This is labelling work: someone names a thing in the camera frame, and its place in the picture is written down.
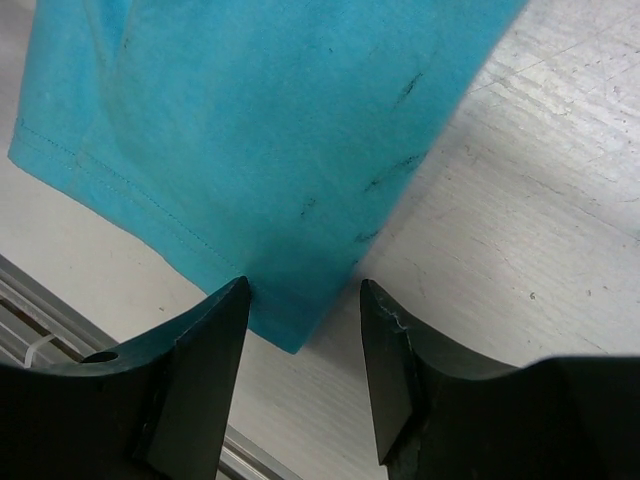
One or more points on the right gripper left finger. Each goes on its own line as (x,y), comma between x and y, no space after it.
(153,407)

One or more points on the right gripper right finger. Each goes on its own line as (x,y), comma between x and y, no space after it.
(441,410)

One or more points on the teal t shirt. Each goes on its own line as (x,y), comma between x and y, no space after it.
(269,139)

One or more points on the aluminium rail frame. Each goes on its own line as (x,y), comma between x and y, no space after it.
(39,330)

